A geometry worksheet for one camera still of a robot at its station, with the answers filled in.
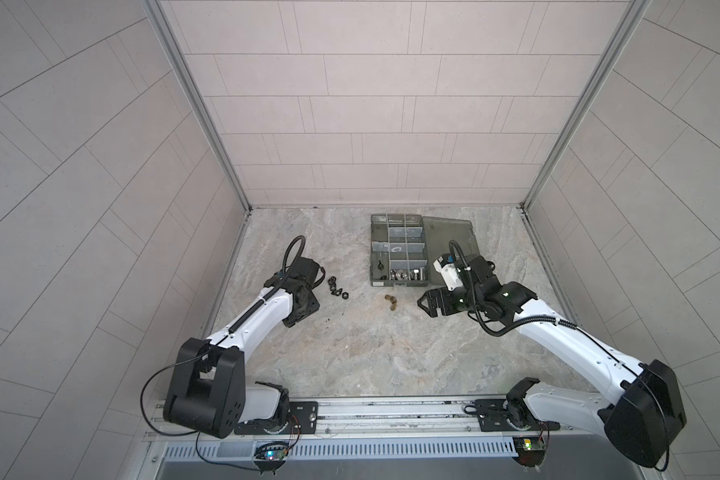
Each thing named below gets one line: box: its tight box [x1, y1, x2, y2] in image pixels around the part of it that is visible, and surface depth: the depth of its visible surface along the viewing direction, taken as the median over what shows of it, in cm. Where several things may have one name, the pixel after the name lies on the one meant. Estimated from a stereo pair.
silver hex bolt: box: [393, 267, 425, 281], surface depth 96 cm
